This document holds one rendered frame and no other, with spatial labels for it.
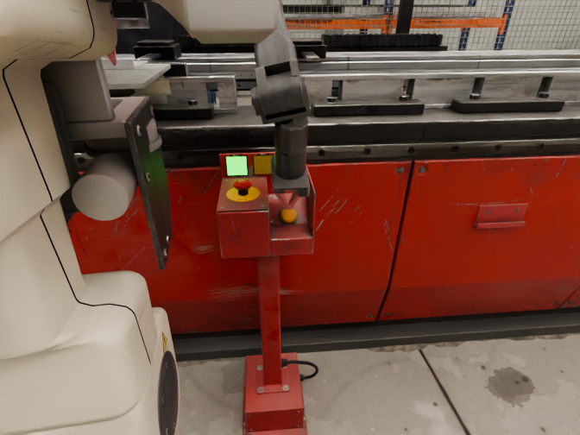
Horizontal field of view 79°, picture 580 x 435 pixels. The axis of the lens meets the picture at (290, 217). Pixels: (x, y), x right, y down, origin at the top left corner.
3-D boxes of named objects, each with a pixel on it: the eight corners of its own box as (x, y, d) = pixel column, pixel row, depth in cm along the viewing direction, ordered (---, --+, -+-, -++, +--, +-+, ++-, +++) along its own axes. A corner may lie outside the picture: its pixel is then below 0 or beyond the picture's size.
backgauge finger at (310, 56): (292, 66, 98) (292, 46, 95) (285, 54, 120) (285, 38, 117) (335, 66, 98) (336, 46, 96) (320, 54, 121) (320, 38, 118)
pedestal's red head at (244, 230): (221, 259, 76) (211, 183, 67) (226, 220, 90) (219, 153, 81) (313, 254, 78) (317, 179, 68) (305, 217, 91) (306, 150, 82)
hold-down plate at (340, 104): (313, 116, 94) (314, 105, 92) (311, 111, 98) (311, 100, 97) (423, 114, 96) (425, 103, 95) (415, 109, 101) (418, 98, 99)
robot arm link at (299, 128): (274, 124, 56) (311, 123, 57) (274, 103, 61) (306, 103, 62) (274, 160, 61) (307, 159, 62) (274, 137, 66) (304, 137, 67)
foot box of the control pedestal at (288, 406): (242, 454, 104) (238, 431, 98) (243, 377, 125) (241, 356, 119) (309, 448, 105) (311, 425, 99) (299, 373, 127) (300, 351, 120)
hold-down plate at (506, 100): (458, 113, 97) (462, 102, 95) (450, 108, 101) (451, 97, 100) (562, 110, 99) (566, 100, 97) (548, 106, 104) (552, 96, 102)
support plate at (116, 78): (46, 90, 67) (44, 85, 67) (98, 69, 90) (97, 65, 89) (143, 89, 69) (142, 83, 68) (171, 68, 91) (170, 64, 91)
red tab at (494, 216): (476, 229, 107) (482, 208, 103) (473, 224, 109) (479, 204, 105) (523, 226, 108) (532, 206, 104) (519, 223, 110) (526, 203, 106)
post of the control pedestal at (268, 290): (264, 387, 109) (255, 243, 81) (263, 371, 114) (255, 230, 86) (281, 386, 109) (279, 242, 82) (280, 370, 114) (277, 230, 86)
